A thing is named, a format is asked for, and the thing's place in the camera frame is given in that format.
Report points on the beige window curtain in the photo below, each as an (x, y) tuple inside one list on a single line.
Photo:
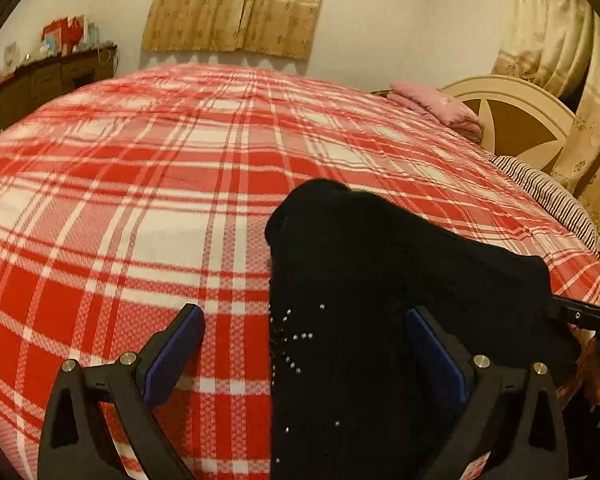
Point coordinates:
[(240, 15)]

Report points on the striped pillow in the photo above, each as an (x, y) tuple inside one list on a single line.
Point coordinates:
[(555, 200)]

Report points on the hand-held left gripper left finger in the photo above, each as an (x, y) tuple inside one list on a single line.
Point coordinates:
[(176, 355)]

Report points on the pink folded pillow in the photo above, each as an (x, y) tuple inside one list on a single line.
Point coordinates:
[(440, 105)]

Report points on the cream round headboard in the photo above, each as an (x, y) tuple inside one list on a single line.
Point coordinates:
[(525, 110)]

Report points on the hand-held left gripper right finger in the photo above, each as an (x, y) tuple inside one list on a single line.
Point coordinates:
[(436, 362)]

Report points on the gold floral curtain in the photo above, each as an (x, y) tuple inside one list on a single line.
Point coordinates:
[(560, 45)]

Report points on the person's right hand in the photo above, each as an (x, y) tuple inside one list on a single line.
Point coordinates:
[(591, 370)]

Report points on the red paper bag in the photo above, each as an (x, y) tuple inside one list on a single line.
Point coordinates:
[(67, 35)]

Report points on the black pants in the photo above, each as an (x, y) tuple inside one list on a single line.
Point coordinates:
[(380, 285)]

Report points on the brown wooden cabinet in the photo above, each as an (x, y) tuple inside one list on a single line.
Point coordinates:
[(35, 85)]

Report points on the red plaid bed blanket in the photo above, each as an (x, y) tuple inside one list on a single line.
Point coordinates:
[(130, 200)]

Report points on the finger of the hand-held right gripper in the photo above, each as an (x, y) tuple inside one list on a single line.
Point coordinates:
[(577, 314)]

